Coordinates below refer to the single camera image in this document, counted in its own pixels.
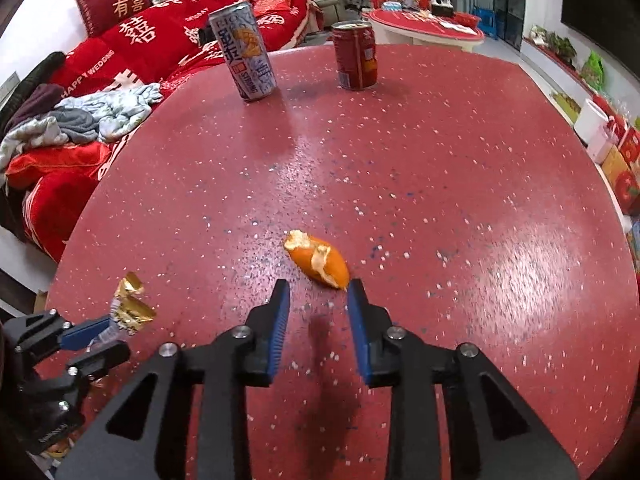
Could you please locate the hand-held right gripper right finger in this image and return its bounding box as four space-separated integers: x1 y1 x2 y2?
346 278 581 480

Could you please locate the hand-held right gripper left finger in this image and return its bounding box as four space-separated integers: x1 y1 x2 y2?
55 279 292 480

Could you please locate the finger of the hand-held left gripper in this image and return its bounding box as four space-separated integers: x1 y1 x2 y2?
10 309 116 368
30 340 132 411

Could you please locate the gold candy wrapper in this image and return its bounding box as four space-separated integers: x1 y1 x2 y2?
90 271 157 348

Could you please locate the orange peel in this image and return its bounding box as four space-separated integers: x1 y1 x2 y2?
283 230 351 291

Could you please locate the grey blue clothes pile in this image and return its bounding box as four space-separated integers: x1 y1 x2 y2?
0 82 164 171

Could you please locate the maroon garment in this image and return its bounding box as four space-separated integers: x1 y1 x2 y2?
10 84 66 128

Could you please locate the black jacket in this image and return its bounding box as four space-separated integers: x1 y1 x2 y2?
0 51 67 126

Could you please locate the red drink can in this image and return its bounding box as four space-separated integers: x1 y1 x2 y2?
331 20 378 92

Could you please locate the tall white drink can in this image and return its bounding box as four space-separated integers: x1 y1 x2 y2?
208 1 277 102

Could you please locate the red printed sofa cover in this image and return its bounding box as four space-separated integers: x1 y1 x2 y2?
5 0 261 263

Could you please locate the apple print box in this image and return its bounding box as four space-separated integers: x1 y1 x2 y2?
600 145 640 216

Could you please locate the green yellow flat box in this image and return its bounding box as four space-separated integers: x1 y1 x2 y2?
550 91 582 123

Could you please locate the pink gift bag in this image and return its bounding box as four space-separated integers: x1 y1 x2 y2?
586 117 621 165

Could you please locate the white cylindrical bin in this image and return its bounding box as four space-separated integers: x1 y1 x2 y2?
572 98 610 147

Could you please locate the round red-topped coffee table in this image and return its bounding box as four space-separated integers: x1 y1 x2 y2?
367 7 486 53

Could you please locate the red round-pattern cover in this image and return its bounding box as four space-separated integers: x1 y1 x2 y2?
251 0 326 50

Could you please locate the red waffle print box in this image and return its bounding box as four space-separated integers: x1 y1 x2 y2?
617 125 640 163

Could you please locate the dark red cushion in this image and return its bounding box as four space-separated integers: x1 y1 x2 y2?
74 0 153 37

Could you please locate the white television cabinet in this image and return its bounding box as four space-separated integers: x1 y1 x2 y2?
522 25 601 96

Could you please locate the blue plastic stool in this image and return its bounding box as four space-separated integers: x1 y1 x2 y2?
472 6 499 40

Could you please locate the small leafy potted plant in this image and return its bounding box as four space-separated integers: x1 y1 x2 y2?
545 32 576 58

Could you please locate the green snack bag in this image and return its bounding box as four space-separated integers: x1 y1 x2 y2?
580 50 606 92

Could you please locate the dark glass door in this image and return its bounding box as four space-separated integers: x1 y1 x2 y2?
492 0 527 52

